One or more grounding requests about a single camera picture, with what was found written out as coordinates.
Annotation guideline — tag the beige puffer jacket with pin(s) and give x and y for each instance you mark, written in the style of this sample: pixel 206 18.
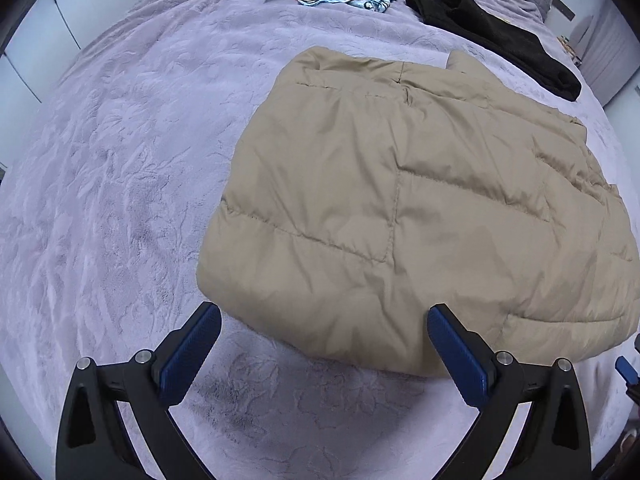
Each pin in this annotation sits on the beige puffer jacket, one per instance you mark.
pixel 400 200

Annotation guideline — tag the white wardrobe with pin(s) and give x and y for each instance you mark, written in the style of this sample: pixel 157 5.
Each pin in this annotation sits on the white wardrobe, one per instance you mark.
pixel 35 35

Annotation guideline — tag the purple plush bed blanket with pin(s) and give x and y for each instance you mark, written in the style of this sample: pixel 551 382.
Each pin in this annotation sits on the purple plush bed blanket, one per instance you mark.
pixel 125 160

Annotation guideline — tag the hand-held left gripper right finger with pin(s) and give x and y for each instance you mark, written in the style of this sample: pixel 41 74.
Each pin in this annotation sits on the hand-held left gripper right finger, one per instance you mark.
pixel 460 355

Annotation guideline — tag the black garment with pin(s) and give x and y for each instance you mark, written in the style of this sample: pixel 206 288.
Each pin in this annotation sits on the black garment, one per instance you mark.
pixel 490 30

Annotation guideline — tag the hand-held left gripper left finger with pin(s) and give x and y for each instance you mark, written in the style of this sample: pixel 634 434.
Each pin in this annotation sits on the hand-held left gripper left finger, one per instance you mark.
pixel 187 355

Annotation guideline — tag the small boxes on nightstand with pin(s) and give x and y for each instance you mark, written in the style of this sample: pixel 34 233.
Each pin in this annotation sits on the small boxes on nightstand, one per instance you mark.
pixel 570 52

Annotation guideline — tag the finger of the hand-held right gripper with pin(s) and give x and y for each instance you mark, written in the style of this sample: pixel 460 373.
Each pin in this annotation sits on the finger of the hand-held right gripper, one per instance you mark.
pixel 627 367

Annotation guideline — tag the grey curtain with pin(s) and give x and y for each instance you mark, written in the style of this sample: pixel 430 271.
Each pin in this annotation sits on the grey curtain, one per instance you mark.
pixel 605 55

